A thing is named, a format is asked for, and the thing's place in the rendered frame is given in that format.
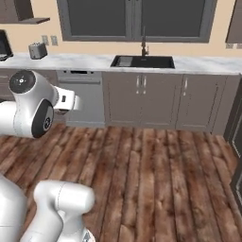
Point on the black coffee machine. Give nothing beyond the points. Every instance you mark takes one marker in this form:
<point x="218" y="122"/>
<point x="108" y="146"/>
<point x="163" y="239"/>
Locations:
<point x="4" y="45"/>

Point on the black sink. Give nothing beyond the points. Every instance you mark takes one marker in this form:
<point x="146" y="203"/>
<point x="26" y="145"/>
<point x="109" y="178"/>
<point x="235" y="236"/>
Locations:
<point x="143" y="61"/>

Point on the grey base cupboard run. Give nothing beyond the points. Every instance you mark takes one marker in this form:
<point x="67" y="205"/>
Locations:
<point x="164" y="100"/>

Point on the grey dishwasher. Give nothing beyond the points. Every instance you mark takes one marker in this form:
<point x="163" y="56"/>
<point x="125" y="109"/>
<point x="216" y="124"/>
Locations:
<point x="83" y="97"/>

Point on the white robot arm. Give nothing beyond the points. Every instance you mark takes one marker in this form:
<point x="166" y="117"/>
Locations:
<point x="28" y="107"/>

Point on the dark wall cupboard with shelf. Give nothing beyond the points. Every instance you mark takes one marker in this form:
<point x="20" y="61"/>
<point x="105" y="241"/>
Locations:
<point x="19" y="12"/>

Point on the dark tap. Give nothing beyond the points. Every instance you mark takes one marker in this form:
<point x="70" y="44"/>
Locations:
<point x="144" y="44"/>

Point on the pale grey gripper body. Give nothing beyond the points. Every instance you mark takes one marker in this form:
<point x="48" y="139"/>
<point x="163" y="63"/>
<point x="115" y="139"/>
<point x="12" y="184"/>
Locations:
<point x="78" y="103"/>

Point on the grey framed window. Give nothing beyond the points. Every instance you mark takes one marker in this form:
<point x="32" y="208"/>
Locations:
<point x="135" y="19"/>

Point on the silver toaster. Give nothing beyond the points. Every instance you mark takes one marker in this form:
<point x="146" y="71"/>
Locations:
<point x="38" y="50"/>

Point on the grey wall socket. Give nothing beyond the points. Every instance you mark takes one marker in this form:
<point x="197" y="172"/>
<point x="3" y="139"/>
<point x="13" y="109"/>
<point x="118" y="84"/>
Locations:
<point x="229" y="46"/>
<point x="54" y="40"/>
<point x="239" y="46"/>
<point x="45" y="40"/>

